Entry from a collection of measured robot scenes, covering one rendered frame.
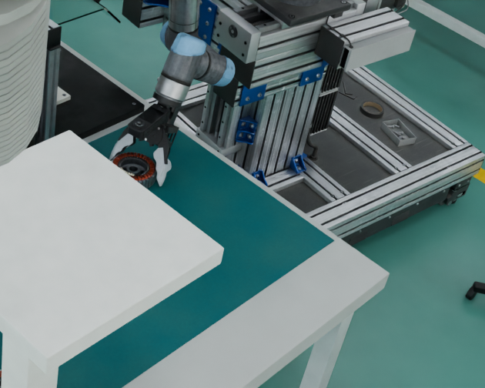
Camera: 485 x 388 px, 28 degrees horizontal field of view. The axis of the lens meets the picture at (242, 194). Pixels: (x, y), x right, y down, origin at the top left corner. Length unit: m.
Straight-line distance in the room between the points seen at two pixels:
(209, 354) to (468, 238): 1.87
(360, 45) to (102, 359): 1.18
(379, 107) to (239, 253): 1.72
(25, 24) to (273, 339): 1.30
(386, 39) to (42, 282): 1.54
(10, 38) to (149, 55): 3.39
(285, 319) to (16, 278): 0.80
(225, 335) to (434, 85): 2.67
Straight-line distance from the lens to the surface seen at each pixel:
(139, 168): 2.31
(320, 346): 2.38
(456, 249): 3.60
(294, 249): 2.22
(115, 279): 1.42
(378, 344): 3.14
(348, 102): 3.79
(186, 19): 2.37
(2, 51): 0.83
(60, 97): 2.51
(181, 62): 2.26
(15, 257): 1.45
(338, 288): 2.17
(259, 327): 2.03
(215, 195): 2.31
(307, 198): 3.25
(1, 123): 0.97
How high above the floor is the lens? 2.22
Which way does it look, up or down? 39 degrees down
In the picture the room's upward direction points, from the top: 13 degrees clockwise
